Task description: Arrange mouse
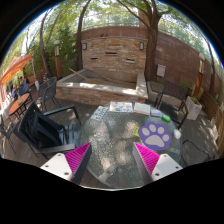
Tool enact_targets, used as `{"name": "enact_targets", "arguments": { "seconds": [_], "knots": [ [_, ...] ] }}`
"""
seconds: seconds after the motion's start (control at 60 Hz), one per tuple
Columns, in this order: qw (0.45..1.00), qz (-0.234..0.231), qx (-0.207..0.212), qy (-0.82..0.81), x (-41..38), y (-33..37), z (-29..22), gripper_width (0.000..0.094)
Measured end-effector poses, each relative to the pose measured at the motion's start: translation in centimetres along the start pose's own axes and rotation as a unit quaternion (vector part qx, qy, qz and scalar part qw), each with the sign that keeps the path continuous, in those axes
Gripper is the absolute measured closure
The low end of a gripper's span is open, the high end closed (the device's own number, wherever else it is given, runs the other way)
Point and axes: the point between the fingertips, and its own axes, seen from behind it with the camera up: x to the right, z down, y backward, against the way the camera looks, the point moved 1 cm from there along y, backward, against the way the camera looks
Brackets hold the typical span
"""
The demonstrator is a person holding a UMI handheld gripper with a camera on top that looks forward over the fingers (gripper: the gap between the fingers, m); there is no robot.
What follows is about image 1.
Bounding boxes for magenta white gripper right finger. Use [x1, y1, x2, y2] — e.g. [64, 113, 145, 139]
[132, 142, 182, 185]

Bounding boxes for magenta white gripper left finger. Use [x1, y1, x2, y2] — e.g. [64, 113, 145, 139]
[41, 142, 92, 185]

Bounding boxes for purple paw print mouse pad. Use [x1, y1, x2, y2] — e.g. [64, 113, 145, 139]
[138, 121, 172, 151]

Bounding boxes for yellow small tag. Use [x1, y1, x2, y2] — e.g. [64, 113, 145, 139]
[132, 126, 140, 137]

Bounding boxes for black near patio chair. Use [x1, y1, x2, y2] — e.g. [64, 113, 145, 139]
[14, 102, 81, 157]

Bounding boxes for green small bottle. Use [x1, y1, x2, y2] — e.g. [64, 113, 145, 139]
[161, 114, 171, 122]

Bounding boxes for small white booklet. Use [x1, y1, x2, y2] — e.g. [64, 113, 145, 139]
[151, 109, 162, 117]

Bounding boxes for round glass patio table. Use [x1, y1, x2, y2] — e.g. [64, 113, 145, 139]
[78, 105, 182, 189]

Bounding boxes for white closed book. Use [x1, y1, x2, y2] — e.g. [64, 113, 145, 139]
[134, 102, 151, 115]

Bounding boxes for grey patterned card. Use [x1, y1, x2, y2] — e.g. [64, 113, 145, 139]
[91, 106, 108, 121]

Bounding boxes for dark wicker chair right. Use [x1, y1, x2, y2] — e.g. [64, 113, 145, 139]
[154, 81, 188, 129]

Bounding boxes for colourful picture book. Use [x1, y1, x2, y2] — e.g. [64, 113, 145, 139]
[109, 101, 133, 112]

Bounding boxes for white square planter box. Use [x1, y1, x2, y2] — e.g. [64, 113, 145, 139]
[186, 96, 202, 120]

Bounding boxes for grey mesh chair left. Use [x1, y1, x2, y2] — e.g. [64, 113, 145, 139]
[38, 77, 60, 111]

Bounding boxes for round orange side table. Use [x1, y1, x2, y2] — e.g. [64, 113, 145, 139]
[9, 93, 30, 116]

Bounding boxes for stone fountain basin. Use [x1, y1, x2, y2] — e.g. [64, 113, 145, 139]
[56, 69, 148, 105]

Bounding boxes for large tree trunk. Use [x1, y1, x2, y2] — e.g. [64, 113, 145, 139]
[117, 0, 172, 81]

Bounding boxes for orange patio umbrella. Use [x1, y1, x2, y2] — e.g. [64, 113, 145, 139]
[0, 54, 32, 85]

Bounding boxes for right garden lamp post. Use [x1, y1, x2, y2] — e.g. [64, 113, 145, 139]
[193, 53, 205, 98]

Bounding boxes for garden lamp post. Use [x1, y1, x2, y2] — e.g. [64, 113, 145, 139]
[54, 40, 62, 79]
[193, 53, 205, 98]

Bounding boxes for left garden lamp post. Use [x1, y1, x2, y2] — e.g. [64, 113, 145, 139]
[54, 40, 62, 79]

